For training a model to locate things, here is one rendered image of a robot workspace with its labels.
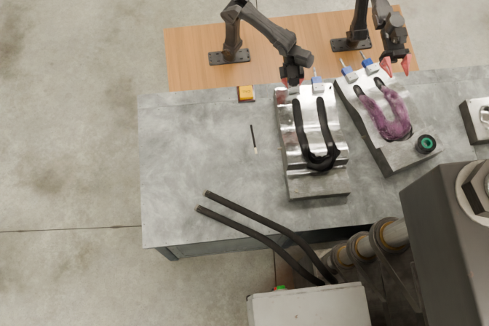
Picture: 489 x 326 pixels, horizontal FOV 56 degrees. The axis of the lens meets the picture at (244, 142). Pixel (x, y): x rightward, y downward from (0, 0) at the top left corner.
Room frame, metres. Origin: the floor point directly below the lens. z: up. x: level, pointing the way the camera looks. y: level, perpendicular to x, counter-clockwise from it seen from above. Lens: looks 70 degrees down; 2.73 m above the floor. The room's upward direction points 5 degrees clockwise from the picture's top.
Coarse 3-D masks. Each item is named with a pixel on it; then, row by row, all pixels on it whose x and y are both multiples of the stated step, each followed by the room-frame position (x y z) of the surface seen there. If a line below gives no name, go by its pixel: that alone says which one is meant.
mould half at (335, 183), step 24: (288, 96) 0.90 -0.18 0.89; (312, 96) 0.91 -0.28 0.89; (288, 120) 0.79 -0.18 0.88; (312, 120) 0.80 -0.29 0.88; (336, 120) 0.81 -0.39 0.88; (288, 144) 0.67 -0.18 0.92; (312, 144) 0.67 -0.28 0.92; (336, 144) 0.68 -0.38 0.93; (288, 168) 0.57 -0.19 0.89; (336, 168) 0.60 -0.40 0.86; (288, 192) 0.48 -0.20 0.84; (312, 192) 0.48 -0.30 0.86; (336, 192) 0.49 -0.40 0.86
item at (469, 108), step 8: (464, 104) 0.96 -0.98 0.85; (472, 104) 0.96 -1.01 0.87; (480, 104) 0.96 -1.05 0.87; (488, 104) 0.96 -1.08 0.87; (464, 112) 0.93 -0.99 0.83; (472, 112) 0.92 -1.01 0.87; (480, 112) 0.93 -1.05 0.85; (488, 112) 0.93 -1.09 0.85; (464, 120) 0.90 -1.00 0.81; (472, 120) 0.88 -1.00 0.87; (480, 120) 0.89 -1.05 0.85; (488, 120) 0.90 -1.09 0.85; (472, 128) 0.85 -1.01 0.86; (480, 128) 0.84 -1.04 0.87; (488, 128) 0.85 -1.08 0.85; (472, 136) 0.81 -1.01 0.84; (480, 136) 0.80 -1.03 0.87; (488, 136) 0.81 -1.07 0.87; (472, 144) 0.78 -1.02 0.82; (480, 144) 0.79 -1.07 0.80
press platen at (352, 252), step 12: (348, 252) 0.20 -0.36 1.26; (360, 264) 0.16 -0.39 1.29; (372, 264) 0.16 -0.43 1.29; (372, 276) 0.13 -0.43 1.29; (384, 276) 0.13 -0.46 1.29; (372, 288) 0.10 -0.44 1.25; (384, 288) 0.10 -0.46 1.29; (396, 288) 0.10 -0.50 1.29; (384, 300) 0.06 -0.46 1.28; (396, 300) 0.07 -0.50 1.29; (384, 312) 0.03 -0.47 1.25; (396, 312) 0.03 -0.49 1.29; (408, 312) 0.03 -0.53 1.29; (396, 324) 0.00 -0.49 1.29; (408, 324) 0.00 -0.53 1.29
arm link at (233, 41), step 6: (228, 6) 1.11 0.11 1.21; (240, 6) 1.12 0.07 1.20; (228, 24) 1.09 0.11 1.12; (234, 24) 1.07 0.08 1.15; (228, 30) 1.10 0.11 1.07; (234, 30) 1.09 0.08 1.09; (228, 36) 1.10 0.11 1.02; (234, 36) 1.09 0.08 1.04; (228, 42) 1.09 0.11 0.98; (234, 42) 1.08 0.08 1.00; (240, 42) 1.12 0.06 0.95; (228, 48) 1.09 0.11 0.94; (234, 48) 1.08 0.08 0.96; (234, 54) 1.07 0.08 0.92
